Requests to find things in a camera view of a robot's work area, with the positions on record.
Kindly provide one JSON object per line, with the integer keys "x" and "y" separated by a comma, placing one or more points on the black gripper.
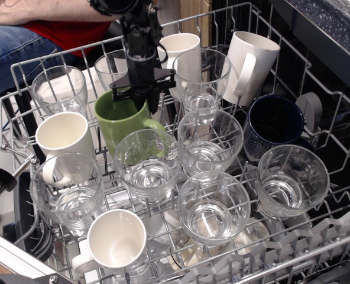
{"x": 143, "y": 81}

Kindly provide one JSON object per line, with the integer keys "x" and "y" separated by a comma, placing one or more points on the green ceramic mug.
{"x": 118, "y": 119}

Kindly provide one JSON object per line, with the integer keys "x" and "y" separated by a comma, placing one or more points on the person forearm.
{"x": 21, "y": 12}

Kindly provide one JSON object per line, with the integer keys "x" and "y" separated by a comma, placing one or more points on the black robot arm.
{"x": 140, "y": 26}

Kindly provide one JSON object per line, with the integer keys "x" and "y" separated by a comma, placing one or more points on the white mug back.
{"x": 182, "y": 52}

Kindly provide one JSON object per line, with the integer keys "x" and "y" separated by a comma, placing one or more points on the cream mug left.
{"x": 66, "y": 141}

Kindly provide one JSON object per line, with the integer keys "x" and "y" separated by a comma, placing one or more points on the cream mug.
{"x": 116, "y": 241}
{"x": 66, "y": 141}

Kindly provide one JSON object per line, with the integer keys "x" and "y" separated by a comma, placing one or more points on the tall white mug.
{"x": 252, "y": 57}

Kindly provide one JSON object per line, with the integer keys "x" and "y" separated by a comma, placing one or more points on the dark blue mug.
{"x": 272, "y": 121}

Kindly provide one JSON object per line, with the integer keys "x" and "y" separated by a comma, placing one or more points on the cream mug front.
{"x": 116, "y": 241}

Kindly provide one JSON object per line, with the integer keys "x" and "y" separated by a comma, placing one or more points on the clear glass back middle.
{"x": 110, "y": 67}

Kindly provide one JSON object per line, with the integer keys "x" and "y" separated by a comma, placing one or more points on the clear glass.
{"x": 213, "y": 208}
{"x": 290, "y": 181}
{"x": 110, "y": 67}
{"x": 61, "y": 89}
{"x": 68, "y": 190}
{"x": 201, "y": 78}
{"x": 149, "y": 163}
{"x": 210, "y": 139}

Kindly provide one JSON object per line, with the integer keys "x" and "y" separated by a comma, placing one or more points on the clear glass back right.
{"x": 201, "y": 78}

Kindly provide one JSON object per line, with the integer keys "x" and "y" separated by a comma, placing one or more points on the clear glass centre right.
{"x": 210, "y": 139}

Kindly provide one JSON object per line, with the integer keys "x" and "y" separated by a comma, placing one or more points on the clear glass back left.
{"x": 61, "y": 89}

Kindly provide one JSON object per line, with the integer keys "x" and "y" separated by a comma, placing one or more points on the clear glass front left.
{"x": 68, "y": 190}

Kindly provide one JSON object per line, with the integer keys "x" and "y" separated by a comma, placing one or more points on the clear glass front middle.
{"x": 213, "y": 208}

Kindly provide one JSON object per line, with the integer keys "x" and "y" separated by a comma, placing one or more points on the grey plastic rack clip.
{"x": 312, "y": 110}

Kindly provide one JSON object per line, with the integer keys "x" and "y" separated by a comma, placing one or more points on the black clamp with metal rod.
{"x": 8, "y": 181}

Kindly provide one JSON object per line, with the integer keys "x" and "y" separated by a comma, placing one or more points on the grey wire dishwasher rack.
{"x": 311, "y": 248}

